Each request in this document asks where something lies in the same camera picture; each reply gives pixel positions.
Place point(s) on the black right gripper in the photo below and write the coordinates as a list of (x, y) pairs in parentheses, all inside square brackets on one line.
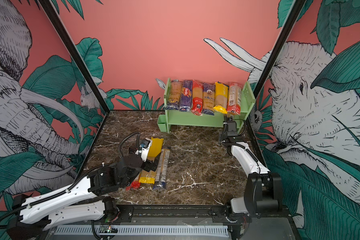
[(223, 134)]

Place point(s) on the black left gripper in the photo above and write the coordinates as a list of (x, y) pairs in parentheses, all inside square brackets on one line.
[(149, 166)]

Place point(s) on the red yellow spaghetti bag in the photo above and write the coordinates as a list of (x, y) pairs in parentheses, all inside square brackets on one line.
[(135, 184)]

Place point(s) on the purple label spaghetti bag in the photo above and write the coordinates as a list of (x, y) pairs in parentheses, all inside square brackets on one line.
[(161, 173)]

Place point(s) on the red label spaghetti bag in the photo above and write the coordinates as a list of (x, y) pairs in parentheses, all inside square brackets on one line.
[(234, 98)]

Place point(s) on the yellow Pastatime spaghetti bag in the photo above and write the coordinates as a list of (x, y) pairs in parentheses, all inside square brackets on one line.
[(221, 98)]

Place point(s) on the blue Korean spaghetti bag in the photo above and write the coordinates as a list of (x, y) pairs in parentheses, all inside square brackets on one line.
[(208, 99)]

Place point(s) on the blue Barilla spaghetti pack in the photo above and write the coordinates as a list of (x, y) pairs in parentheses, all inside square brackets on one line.
[(186, 96)]

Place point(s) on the blue gold spaghetti bag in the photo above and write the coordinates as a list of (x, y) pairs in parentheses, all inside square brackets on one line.
[(173, 100)]

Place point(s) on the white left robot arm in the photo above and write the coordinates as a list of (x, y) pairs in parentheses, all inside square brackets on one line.
[(34, 215)]

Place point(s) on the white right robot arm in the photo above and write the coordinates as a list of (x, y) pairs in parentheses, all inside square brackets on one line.
[(264, 190)]

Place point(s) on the green metal shelf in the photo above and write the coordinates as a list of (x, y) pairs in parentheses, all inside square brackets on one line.
[(177, 118)]

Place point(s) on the green hanging cup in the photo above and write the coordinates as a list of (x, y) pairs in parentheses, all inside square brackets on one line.
[(162, 123)]

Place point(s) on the white vented strip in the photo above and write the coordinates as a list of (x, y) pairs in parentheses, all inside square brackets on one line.
[(118, 230)]

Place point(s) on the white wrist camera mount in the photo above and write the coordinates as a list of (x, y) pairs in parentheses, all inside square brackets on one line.
[(143, 149)]

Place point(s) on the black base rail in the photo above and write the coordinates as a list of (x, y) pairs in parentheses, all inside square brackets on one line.
[(217, 213)]

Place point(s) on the black corner frame post right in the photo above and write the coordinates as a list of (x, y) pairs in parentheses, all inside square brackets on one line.
[(292, 16)]

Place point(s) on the black corner frame post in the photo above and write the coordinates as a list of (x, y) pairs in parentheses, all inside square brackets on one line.
[(292, 16), (72, 49)]

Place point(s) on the black corner frame post left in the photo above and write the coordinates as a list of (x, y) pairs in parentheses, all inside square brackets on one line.
[(72, 49)]

